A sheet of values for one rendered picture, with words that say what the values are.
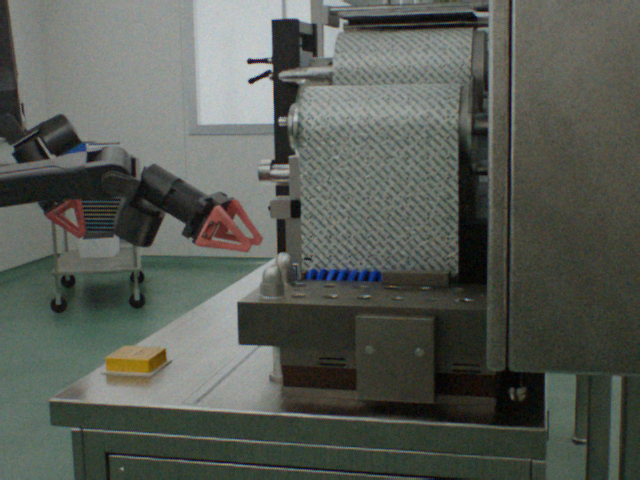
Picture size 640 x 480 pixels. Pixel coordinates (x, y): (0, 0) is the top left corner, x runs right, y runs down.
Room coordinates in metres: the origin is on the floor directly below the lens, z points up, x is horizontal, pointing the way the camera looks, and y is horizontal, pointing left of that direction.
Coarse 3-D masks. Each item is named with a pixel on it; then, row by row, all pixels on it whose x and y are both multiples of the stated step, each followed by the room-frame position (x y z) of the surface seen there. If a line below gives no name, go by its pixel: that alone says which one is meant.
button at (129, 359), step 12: (120, 348) 1.39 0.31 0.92; (132, 348) 1.39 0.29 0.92; (144, 348) 1.39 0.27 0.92; (156, 348) 1.39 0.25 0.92; (108, 360) 1.34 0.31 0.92; (120, 360) 1.34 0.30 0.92; (132, 360) 1.34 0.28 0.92; (144, 360) 1.33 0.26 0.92; (156, 360) 1.36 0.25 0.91; (132, 372) 1.34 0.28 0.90; (144, 372) 1.33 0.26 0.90
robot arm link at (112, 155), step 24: (0, 168) 1.42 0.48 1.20; (24, 168) 1.41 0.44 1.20; (48, 168) 1.41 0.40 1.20; (72, 168) 1.40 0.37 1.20; (96, 168) 1.40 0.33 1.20; (120, 168) 1.41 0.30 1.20; (0, 192) 1.40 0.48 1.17; (24, 192) 1.40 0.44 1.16; (48, 192) 1.41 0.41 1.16; (72, 192) 1.41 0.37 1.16; (96, 192) 1.41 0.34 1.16
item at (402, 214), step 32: (320, 160) 1.40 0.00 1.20; (352, 160) 1.39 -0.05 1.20; (384, 160) 1.38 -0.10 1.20; (416, 160) 1.37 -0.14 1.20; (448, 160) 1.36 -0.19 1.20; (320, 192) 1.40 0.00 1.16; (352, 192) 1.39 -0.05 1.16; (384, 192) 1.38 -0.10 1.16; (416, 192) 1.37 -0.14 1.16; (448, 192) 1.36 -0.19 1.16; (320, 224) 1.40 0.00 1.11; (352, 224) 1.39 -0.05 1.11; (384, 224) 1.38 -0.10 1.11; (416, 224) 1.37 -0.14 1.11; (448, 224) 1.36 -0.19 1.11; (320, 256) 1.40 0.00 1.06; (352, 256) 1.39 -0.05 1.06; (384, 256) 1.38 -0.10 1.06; (416, 256) 1.37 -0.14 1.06; (448, 256) 1.36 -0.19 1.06
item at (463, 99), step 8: (464, 88) 1.40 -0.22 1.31; (464, 96) 1.38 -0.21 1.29; (464, 104) 1.37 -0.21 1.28; (464, 112) 1.36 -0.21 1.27; (464, 120) 1.36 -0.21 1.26; (464, 128) 1.36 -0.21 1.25; (464, 136) 1.36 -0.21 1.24; (464, 144) 1.37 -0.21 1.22; (464, 152) 1.37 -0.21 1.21; (464, 160) 1.39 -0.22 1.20
